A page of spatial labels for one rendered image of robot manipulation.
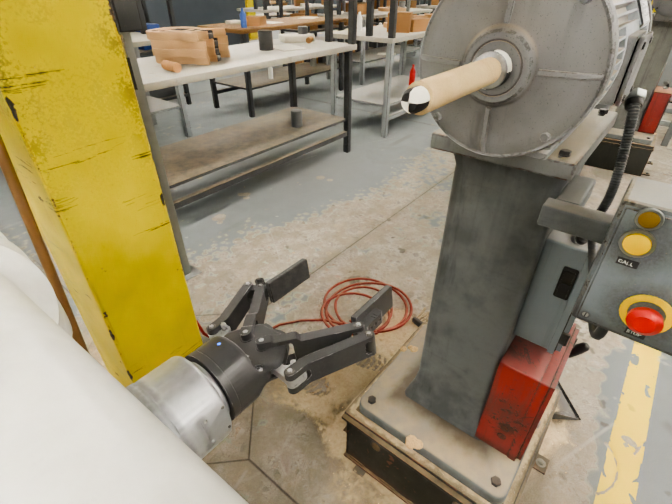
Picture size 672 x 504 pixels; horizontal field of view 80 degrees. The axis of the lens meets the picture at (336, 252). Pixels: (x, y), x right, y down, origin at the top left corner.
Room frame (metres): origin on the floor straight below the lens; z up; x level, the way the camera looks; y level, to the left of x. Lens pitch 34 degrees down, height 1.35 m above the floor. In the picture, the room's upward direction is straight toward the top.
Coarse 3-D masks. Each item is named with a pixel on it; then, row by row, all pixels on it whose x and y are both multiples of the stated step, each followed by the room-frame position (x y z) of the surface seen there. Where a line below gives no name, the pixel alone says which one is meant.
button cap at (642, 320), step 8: (632, 312) 0.39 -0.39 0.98; (640, 312) 0.39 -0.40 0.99; (648, 312) 0.38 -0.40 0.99; (656, 312) 0.38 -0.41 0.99; (632, 320) 0.39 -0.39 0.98; (640, 320) 0.38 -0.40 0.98; (648, 320) 0.38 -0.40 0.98; (656, 320) 0.37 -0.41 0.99; (632, 328) 0.38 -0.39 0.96; (640, 328) 0.38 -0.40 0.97; (648, 328) 0.37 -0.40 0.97; (656, 328) 0.37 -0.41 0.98
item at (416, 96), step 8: (416, 88) 0.40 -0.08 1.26; (424, 88) 0.41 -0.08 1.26; (408, 96) 0.40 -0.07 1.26; (416, 96) 0.39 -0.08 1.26; (424, 96) 0.40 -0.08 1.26; (408, 104) 0.40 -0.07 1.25; (416, 104) 0.39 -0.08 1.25; (424, 104) 0.40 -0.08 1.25; (408, 112) 0.40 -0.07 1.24; (416, 112) 0.40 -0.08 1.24
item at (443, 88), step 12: (480, 60) 0.53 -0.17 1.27; (492, 60) 0.54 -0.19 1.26; (444, 72) 0.46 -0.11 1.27; (456, 72) 0.46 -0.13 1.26; (468, 72) 0.47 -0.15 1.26; (480, 72) 0.49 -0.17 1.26; (492, 72) 0.52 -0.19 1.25; (420, 84) 0.41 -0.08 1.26; (432, 84) 0.41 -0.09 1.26; (444, 84) 0.43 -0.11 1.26; (456, 84) 0.44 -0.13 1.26; (468, 84) 0.46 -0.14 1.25; (480, 84) 0.49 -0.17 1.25; (432, 96) 0.40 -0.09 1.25; (444, 96) 0.42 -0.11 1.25; (456, 96) 0.45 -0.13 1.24; (432, 108) 0.41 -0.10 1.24
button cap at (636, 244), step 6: (630, 234) 0.43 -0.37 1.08; (636, 234) 0.43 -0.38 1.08; (642, 234) 0.42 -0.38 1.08; (624, 240) 0.43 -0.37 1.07; (630, 240) 0.43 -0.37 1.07; (636, 240) 0.42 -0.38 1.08; (642, 240) 0.42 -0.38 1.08; (648, 240) 0.42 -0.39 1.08; (624, 246) 0.43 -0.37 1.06; (630, 246) 0.43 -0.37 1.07; (636, 246) 0.42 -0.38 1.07; (642, 246) 0.42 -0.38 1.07; (648, 246) 0.41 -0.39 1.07; (630, 252) 0.42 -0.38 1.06; (636, 252) 0.42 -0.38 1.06; (642, 252) 0.42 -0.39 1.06
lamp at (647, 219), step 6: (642, 210) 0.43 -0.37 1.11; (648, 210) 0.43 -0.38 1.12; (654, 210) 0.42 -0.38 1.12; (636, 216) 0.43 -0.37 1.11; (642, 216) 0.43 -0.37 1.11; (648, 216) 0.42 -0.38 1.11; (654, 216) 0.42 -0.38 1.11; (660, 216) 0.42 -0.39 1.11; (636, 222) 0.43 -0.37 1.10; (642, 222) 0.43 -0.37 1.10; (648, 222) 0.42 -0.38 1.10; (654, 222) 0.42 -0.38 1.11; (660, 222) 0.42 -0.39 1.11; (642, 228) 0.43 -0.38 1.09; (648, 228) 0.42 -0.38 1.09; (654, 228) 0.42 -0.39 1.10
